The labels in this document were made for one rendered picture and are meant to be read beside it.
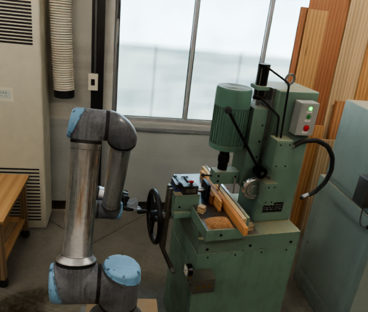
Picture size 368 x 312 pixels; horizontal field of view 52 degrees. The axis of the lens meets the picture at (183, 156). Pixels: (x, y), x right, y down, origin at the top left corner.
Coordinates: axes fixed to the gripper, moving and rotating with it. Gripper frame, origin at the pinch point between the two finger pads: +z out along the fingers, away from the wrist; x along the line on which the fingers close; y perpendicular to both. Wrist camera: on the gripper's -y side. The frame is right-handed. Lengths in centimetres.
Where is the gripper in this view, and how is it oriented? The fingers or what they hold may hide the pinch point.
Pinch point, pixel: (138, 208)
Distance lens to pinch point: 209.1
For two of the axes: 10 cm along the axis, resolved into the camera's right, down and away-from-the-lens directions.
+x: -2.8, -4.0, 8.8
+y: 4.2, -8.7, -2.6
